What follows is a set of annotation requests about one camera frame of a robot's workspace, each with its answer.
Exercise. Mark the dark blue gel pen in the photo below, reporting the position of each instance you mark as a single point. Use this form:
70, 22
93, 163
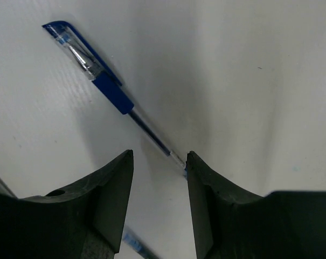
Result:
132, 240

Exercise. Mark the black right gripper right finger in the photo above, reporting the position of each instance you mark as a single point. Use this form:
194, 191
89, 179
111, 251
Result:
231, 222

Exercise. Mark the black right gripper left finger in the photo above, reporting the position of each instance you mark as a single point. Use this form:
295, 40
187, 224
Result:
84, 219

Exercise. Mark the blue clear ballpoint pen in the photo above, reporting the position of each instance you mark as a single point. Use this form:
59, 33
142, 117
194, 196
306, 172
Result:
81, 53

